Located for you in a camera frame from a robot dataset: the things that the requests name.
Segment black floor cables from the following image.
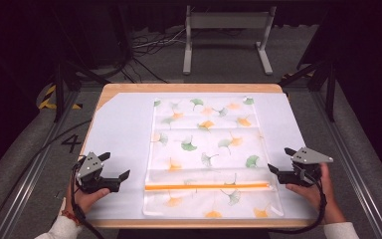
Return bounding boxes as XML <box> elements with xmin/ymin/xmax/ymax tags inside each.
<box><xmin>112</xmin><ymin>54</ymin><xmax>170</xmax><ymax>84</ymax></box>

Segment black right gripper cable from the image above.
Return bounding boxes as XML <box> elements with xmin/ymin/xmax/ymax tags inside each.
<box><xmin>268</xmin><ymin>178</ymin><xmax>328</xmax><ymax>235</ymax></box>

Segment person's right hand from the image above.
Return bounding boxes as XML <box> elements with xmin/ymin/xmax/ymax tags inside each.
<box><xmin>286</xmin><ymin>162</ymin><xmax>346</xmax><ymax>225</ymax></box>

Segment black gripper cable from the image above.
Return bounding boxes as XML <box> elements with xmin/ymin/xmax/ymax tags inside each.
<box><xmin>70</xmin><ymin>162</ymin><xmax>105</xmax><ymax>239</ymax></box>
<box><xmin>268</xmin><ymin>178</ymin><xmax>328</xmax><ymax>235</ymax></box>

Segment leaf print bag orange zipper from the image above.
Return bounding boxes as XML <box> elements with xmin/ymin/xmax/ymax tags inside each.
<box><xmin>141</xmin><ymin>96</ymin><xmax>285</xmax><ymax>219</ymax></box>

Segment grey metal stand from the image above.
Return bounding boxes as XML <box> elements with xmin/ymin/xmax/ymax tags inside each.
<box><xmin>182</xmin><ymin>4</ymin><xmax>278</xmax><ymax>76</ymax></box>

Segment aluminium floor rail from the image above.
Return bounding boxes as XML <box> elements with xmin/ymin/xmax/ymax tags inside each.
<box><xmin>310</xmin><ymin>89</ymin><xmax>382</xmax><ymax>239</ymax></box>
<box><xmin>0</xmin><ymin>89</ymin><xmax>82</xmax><ymax>239</ymax></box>

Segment black metal stand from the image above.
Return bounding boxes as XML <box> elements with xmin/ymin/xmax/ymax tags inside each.
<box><xmin>280</xmin><ymin>59</ymin><xmax>338</xmax><ymax>122</ymax></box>
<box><xmin>51</xmin><ymin>59</ymin><xmax>111</xmax><ymax>122</ymax></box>

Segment white table mat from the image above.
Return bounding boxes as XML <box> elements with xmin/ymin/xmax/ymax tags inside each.
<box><xmin>83</xmin><ymin>92</ymin><xmax>316</xmax><ymax>221</ymax></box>

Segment white floor cables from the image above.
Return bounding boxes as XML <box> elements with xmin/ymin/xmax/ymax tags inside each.
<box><xmin>130</xmin><ymin>28</ymin><xmax>188</xmax><ymax>55</ymax></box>

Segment long black floor cable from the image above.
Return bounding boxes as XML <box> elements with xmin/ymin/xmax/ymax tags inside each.
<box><xmin>0</xmin><ymin>119</ymin><xmax>93</xmax><ymax>239</ymax></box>

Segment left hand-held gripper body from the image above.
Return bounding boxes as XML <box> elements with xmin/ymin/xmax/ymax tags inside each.
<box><xmin>75</xmin><ymin>151</ymin><xmax>121</xmax><ymax>195</ymax></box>

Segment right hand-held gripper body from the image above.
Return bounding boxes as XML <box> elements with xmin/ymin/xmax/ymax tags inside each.
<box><xmin>277</xmin><ymin>146</ymin><xmax>334</xmax><ymax>188</ymax></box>

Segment person's left hand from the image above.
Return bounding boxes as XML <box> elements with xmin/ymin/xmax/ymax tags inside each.
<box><xmin>64</xmin><ymin>184</ymin><xmax>111</xmax><ymax>217</ymax></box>

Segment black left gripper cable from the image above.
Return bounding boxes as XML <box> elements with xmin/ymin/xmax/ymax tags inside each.
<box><xmin>70</xmin><ymin>162</ymin><xmax>105</xmax><ymax>239</ymax></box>

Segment yellow black hazard tape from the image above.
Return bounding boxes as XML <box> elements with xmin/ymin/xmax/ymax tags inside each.
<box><xmin>280</xmin><ymin>70</ymin><xmax>313</xmax><ymax>82</ymax></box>
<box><xmin>38</xmin><ymin>84</ymin><xmax>84</xmax><ymax>111</ymax></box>

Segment red bracelet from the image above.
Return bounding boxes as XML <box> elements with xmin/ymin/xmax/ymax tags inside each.
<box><xmin>61</xmin><ymin>208</ymin><xmax>82</xmax><ymax>226</ymax></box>

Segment wooden table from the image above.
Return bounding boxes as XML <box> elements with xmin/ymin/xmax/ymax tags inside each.
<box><xmin>79</xmin><ymin>83</ymin><xmax>321</xmax><ymax>230</ymax></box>

